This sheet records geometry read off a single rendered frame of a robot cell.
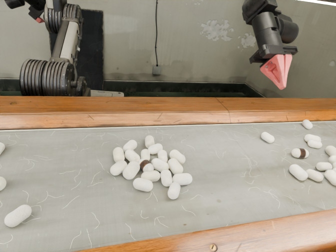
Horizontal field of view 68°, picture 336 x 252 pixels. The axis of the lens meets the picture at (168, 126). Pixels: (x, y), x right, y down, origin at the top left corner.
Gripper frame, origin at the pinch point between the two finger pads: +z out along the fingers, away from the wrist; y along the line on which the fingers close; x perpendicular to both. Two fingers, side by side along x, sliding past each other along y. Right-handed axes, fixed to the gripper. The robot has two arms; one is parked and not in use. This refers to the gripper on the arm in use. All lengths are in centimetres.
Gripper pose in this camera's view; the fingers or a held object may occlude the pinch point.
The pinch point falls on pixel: (282, 85)
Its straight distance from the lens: 67.0
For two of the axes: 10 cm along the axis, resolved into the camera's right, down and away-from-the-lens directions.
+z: 1.3, 9.5, -2.9
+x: -2.6, 3.2, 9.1
